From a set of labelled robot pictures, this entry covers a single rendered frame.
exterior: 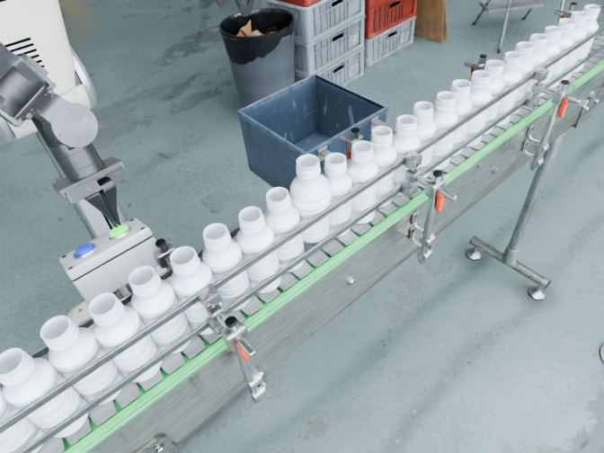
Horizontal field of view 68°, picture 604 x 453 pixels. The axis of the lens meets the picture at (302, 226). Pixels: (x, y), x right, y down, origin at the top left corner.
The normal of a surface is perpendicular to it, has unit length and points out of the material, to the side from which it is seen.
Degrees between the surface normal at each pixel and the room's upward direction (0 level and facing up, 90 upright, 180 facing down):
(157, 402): 90
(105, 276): 70
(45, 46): 90
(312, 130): 90
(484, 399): 0
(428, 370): 0
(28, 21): 90
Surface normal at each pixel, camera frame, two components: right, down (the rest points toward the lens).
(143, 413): 0.65, 0.51
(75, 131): 0.64, 0.19
